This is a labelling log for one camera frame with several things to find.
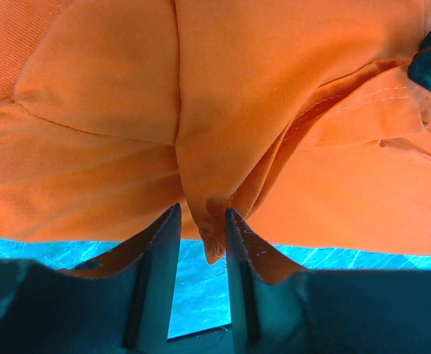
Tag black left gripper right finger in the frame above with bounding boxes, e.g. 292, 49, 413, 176
225, 209, 431, 353

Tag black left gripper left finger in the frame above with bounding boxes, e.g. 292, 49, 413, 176
0, 205, 181, 353

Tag orange t shirt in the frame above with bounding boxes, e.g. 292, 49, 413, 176
0, 1, 431, 263

